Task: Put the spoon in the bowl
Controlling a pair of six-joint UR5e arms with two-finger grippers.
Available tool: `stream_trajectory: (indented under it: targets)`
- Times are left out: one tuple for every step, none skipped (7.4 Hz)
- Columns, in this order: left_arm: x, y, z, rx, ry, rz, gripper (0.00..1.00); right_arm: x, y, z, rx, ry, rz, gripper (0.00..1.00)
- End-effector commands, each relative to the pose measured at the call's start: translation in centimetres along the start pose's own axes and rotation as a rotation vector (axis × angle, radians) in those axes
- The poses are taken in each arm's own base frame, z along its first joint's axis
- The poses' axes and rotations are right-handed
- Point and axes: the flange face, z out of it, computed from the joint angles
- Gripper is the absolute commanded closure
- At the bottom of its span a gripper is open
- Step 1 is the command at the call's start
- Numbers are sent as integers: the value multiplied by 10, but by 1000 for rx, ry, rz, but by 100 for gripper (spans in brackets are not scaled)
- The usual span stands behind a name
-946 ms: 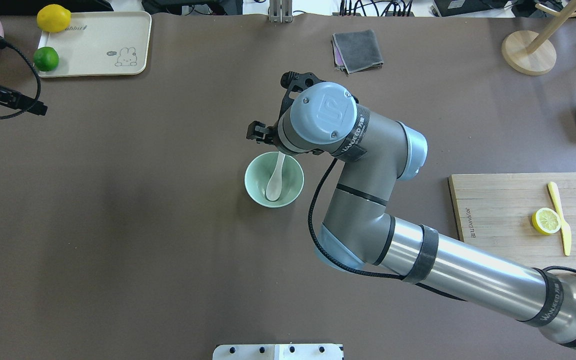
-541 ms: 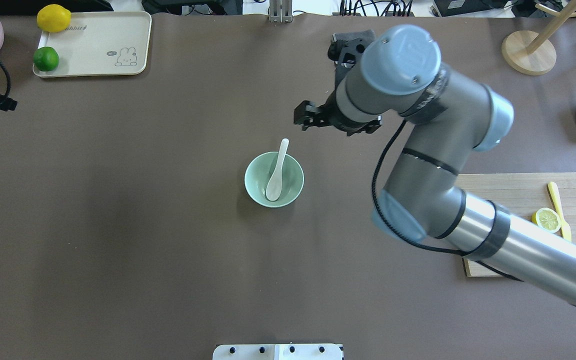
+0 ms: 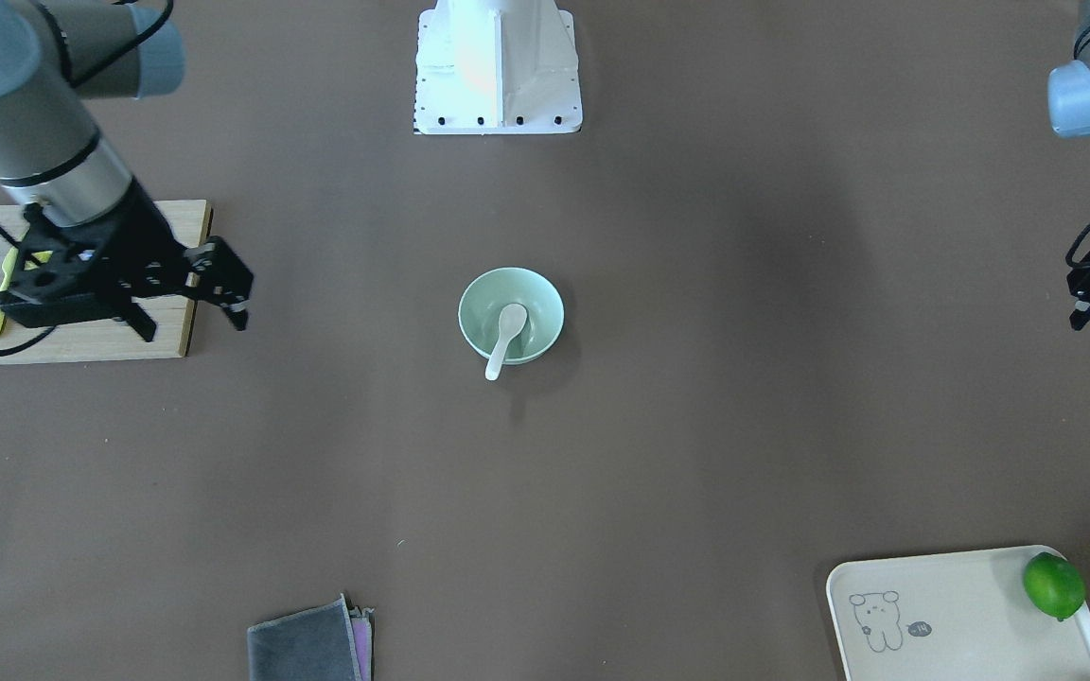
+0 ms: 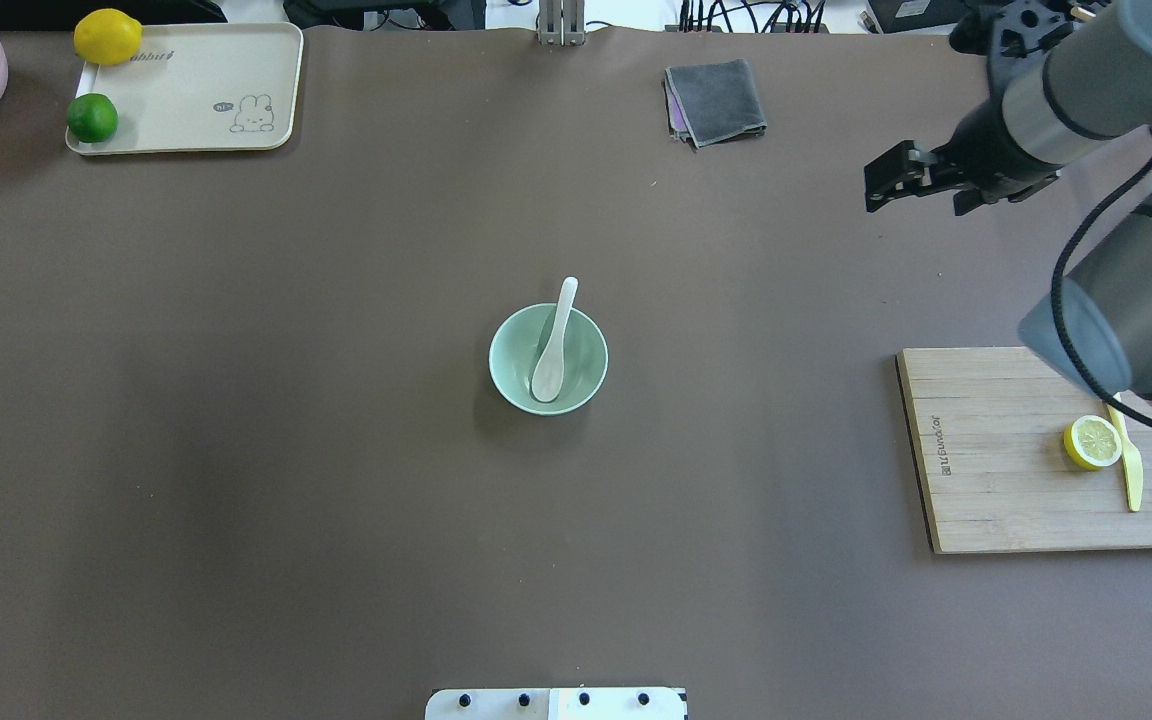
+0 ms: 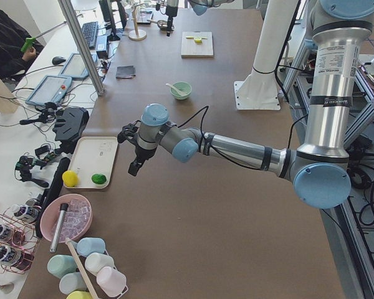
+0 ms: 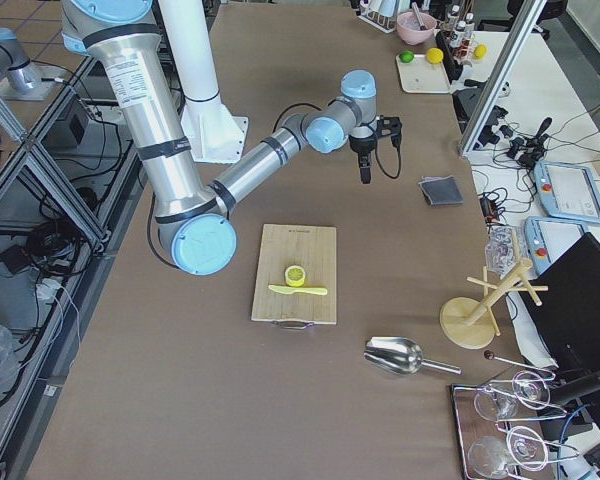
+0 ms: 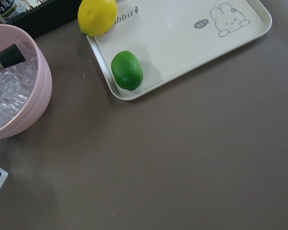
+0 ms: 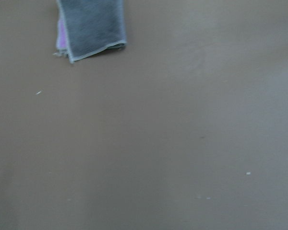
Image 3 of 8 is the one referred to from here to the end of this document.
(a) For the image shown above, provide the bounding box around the white ceramic spoon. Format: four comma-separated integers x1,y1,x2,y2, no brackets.
484,303,528,382

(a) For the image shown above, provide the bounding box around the green lime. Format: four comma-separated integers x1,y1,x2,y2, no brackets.
1022,551,1087,621

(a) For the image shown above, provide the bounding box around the light green ceramic bowl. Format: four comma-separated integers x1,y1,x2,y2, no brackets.
457,267,564,366

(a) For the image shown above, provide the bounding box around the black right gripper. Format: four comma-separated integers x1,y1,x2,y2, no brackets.
3,181,255,343

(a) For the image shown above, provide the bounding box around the bamboo cutting board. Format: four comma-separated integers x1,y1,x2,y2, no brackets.
0,200,214,368

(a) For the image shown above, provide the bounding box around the cream tray with bunny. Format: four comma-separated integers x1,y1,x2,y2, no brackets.
826,546,1090,680

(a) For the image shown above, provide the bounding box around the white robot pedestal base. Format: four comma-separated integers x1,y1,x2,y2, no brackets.
413,1,584,135

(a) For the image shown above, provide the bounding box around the grey folded cloth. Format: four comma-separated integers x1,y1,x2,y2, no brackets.
246,594,375,680

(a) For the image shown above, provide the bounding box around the yellow plastic knife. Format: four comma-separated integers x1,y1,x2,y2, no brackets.
0,250,19,335

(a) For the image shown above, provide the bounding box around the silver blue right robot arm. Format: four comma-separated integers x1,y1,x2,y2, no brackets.
0,1,254,357

